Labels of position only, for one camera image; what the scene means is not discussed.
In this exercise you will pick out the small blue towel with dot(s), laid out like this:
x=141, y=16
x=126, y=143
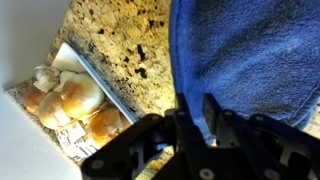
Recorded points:
x=253, y=56

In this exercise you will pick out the white paper label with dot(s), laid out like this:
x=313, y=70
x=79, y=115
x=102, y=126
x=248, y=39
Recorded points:
x=75, y=142

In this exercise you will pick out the garlic bulb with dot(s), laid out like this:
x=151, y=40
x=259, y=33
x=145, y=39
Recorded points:
x=47, y=77

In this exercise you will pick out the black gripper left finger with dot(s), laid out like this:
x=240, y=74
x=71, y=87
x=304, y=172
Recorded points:
x=189, y=138

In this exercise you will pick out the onion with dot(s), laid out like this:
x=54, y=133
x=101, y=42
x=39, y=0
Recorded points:
x=51, y=114
x=81, y=96
x=107, y=125

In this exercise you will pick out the onion front left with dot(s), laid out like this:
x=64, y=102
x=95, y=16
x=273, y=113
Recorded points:
x=81, y=96

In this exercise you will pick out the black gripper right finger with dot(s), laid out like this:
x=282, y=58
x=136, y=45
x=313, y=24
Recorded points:
x=217, y=121

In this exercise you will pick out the onion back middle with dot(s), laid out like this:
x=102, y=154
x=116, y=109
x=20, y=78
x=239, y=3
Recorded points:
x=51, y=114

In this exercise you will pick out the onion right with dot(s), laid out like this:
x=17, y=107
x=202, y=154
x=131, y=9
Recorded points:
x=107, y=125

